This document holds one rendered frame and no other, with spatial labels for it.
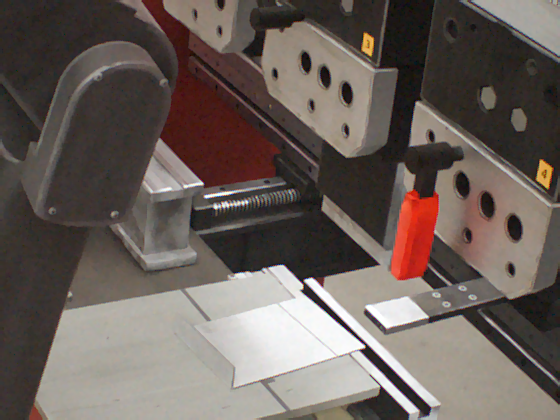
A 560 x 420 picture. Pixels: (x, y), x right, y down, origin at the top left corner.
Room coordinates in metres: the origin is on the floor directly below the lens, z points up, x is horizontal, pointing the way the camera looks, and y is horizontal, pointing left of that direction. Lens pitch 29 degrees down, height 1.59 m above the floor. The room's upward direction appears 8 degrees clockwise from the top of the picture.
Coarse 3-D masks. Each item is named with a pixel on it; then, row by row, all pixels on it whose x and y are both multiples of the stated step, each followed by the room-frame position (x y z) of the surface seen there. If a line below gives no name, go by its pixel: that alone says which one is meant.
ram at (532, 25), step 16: (480, 0) 0.76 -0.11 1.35; (496, 0) 0.75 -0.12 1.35; (512, 0) 0.74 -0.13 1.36; (528, 0) 0.73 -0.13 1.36; (544, 0) 0.71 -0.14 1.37; (496, 16) 0.75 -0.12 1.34; (512, 16) 0.74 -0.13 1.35; (528, 16) 0.72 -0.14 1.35; (544, 16) 0.71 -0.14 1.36; (528, 32) 0.72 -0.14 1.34; (544, 32) 0.71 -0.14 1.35
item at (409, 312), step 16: (448, 288) 0.98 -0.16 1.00; (464, 288) 0.98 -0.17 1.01; (480, 288) 0.98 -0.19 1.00; (496, 288) 0.98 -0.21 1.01; (384, 304) 0.94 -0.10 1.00; (400, 304) 0.94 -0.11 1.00; (416, 304) 0.94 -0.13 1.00; (432, 304) 0.95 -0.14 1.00; (448, 304) 0.95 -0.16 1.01; (464, 304) 0.95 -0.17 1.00; (480, 304) 0.96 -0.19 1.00; (496, 304) 0.97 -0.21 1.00; (512, 304) 0.99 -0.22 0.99; (528, 304) 0.97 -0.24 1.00; (544, 304) 0.95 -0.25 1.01; (384, 320) 0.91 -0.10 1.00; (400, 320) 0.91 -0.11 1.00; (416, 320) 0.92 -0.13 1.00; (432, 320) 0.93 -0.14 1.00; (528, 320) 0.97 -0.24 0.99; (544, 320) 0.95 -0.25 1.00
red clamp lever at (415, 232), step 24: (432, 144) 0.74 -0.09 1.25; (408, 168) 0.73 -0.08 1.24; (432, 168) 0.73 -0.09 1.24; (408, 192) 0.74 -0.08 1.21; (432, 192) 0.74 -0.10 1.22; (408, 216) 0.73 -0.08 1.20; (432, 216) 0.73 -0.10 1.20; (408, 240) 0.73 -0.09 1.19; (432, 240) 0.74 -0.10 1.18; (408, 264) 0.73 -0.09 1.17
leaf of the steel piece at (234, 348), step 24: (264, 312) 0.91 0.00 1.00; (192, 336) 0.84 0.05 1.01; (216, 336) 0.86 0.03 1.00; (240, 336) 0.87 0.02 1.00; (264, 336) 0.87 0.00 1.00; (288, 336) 0.87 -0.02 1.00; (312, 336) 0.88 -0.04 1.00; (216, 360) 0.81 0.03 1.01; (240, 360) 0.83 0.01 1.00; (264, 360) 0.84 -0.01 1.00; (288, 360) 0.84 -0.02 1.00; (312, 360) 0.84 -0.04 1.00; (240, 384) 0.80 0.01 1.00
